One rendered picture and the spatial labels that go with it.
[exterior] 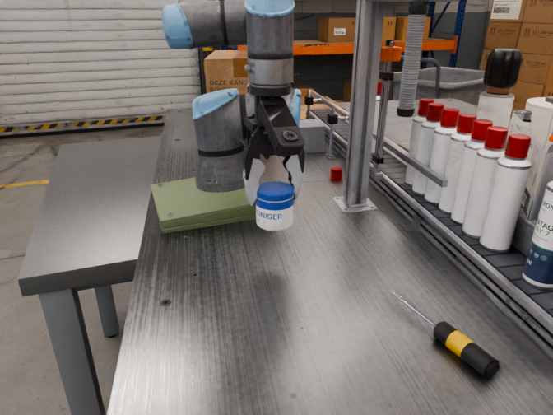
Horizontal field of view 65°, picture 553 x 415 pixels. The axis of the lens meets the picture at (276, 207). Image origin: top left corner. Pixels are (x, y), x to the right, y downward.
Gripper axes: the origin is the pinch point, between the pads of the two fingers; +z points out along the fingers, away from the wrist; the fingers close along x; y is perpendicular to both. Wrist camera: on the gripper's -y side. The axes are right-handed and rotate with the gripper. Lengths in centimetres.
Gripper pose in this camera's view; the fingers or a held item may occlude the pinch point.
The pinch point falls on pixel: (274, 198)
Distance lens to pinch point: 80.0
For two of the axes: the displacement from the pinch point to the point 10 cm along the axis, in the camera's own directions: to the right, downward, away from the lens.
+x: -9.4, 1.4, -3.0
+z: 0.0, 9.1, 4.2
